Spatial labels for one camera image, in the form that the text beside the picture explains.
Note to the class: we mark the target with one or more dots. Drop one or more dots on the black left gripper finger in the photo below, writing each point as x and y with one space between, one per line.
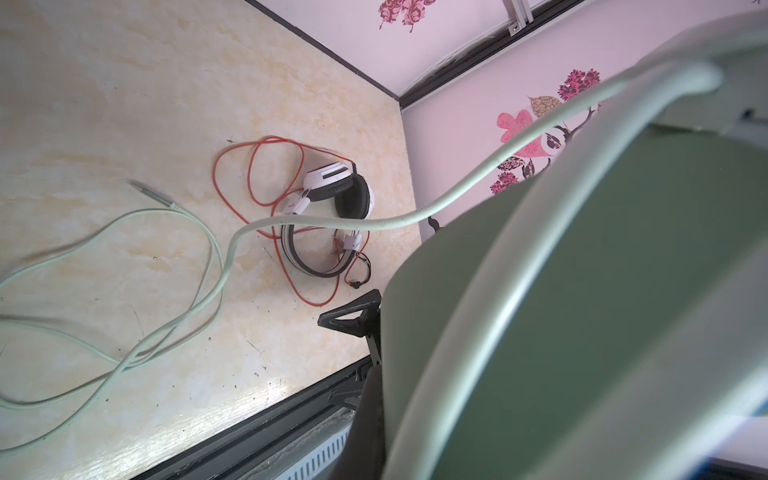
360 318

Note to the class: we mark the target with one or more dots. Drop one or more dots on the mint green over-ear headphones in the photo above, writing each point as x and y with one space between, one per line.
606 319

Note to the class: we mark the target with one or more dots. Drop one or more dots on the white black over-ear headphones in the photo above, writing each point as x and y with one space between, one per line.
345 194

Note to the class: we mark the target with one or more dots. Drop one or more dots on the white slotted cable duct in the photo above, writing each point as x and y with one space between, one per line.
318 463

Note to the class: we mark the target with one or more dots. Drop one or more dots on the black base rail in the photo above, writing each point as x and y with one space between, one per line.
243 446

